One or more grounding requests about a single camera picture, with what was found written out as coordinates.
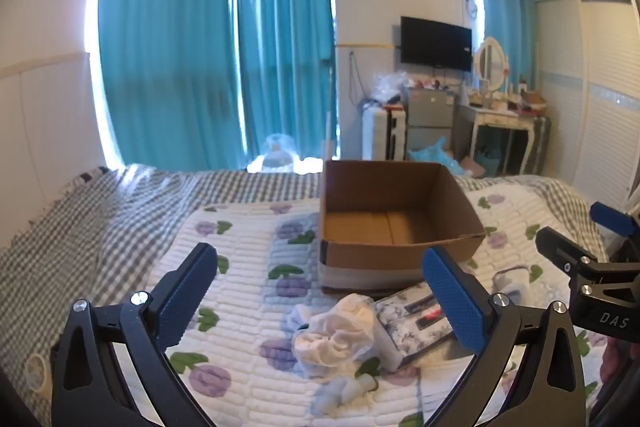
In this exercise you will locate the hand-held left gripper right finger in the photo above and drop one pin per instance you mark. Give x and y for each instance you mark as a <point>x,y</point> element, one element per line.
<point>455,302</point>

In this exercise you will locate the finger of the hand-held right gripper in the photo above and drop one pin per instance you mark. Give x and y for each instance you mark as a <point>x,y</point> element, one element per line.
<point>612,218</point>
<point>560,244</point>

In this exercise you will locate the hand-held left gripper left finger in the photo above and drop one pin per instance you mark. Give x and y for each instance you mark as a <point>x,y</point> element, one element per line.
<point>175,307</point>

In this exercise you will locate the grey floral fabric pouch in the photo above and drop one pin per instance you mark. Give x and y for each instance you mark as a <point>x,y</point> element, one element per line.
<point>400,317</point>

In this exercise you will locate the cardboard box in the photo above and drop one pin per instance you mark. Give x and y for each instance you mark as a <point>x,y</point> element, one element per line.
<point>360,257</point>

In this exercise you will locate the white cloth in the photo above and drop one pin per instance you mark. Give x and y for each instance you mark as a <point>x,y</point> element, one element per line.
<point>335,332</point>

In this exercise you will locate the light blue sock pair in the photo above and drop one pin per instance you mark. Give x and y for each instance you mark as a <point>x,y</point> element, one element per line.
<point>340,394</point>

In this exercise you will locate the person's right hand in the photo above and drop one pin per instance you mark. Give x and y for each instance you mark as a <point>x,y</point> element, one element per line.
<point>612,357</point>

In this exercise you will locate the white and blue sock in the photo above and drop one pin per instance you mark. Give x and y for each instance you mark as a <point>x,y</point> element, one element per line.
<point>510,284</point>

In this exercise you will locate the white floral quilt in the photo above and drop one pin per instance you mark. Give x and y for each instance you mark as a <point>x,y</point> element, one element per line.
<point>250,257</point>

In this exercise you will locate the teal storage basket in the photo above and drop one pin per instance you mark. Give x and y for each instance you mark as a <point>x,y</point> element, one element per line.
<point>486,162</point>

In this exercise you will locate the white wardrobe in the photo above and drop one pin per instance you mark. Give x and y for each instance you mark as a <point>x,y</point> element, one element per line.
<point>595,97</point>

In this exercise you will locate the small light blue sock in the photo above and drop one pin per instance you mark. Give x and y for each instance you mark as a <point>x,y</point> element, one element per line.
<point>298,318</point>

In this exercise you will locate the white dressing table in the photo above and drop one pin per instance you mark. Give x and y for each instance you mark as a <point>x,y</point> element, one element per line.
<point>492,114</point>

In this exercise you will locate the blue plastic bag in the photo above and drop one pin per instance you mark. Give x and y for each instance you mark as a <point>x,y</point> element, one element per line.
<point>435,154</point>

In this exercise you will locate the clear plastic water jug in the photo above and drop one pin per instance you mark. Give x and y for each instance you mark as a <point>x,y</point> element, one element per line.
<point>274,154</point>

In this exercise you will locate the grey mini fridge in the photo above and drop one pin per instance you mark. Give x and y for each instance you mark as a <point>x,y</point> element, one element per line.
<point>430,117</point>

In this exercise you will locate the white low cabinet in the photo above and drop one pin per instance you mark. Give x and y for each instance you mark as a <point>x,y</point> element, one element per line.
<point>377,132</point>

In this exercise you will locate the white oval vanity mirror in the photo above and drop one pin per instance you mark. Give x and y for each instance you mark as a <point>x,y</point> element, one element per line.
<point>491,64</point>

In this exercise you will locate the clear plastic bag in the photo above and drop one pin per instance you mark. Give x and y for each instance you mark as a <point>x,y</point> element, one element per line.
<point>391,87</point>

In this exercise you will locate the teal curtain beside wardrobe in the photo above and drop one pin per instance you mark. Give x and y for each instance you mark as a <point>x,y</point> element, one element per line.
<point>505,12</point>

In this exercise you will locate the wide teal curtain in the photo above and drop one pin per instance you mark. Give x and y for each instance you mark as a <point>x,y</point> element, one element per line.
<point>170,47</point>

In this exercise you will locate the narrow teal curtain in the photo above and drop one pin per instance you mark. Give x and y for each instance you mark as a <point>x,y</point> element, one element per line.
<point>285,47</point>

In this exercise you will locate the black wall television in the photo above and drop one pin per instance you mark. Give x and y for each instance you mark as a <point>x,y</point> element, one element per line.
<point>435,43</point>

